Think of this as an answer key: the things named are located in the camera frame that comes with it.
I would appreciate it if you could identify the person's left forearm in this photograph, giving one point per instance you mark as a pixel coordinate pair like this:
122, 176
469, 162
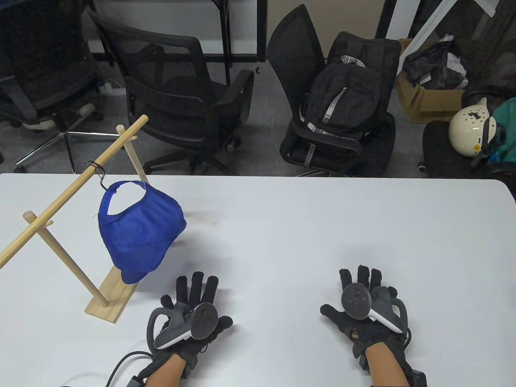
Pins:
165, 373

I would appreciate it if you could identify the black chair with chrome base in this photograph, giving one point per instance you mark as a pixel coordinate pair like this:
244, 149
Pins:
44, 48

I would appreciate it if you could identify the grey handheld controller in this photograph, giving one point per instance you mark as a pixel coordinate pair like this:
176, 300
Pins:
355, 300
203, 320

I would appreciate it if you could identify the teal bag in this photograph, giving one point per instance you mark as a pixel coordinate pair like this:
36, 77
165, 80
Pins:
506, 117

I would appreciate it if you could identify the white leaning board strip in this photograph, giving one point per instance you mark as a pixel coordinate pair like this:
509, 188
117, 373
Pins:
423, 30

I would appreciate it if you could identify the person's left hand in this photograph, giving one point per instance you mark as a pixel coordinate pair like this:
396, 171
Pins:
197, 290

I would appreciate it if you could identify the black padded chair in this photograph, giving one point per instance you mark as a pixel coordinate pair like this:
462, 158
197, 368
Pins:
437, 145

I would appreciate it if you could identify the white power strip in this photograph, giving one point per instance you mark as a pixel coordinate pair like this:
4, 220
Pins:
112, 86

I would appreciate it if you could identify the black mesh office chair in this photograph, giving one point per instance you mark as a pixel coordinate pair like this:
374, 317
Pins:
296, 48
169, 96

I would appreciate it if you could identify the person's right hand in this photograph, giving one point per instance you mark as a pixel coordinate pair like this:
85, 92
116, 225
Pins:
363, 276

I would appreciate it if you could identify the cardboard box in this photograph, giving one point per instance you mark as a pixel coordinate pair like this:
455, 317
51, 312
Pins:
427, 105

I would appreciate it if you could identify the black metal s-hook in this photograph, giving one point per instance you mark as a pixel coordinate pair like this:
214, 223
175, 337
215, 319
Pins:
94, 164

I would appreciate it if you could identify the person's right forearm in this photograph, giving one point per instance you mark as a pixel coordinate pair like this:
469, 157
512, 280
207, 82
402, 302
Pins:
387, 367

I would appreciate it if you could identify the blue baseball cap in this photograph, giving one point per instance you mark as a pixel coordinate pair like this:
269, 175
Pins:
137, 238

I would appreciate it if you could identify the black plastic bag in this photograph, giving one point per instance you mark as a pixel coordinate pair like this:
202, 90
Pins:
431, 64

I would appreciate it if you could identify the cream white helmet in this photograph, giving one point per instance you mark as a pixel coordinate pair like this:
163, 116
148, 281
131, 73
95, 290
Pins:
463, 129

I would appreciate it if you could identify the black backpack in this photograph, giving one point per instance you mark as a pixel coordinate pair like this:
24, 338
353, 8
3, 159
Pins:
346, 96

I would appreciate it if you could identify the wooden hanging rack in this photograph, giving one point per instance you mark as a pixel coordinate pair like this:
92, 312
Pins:
117, 298

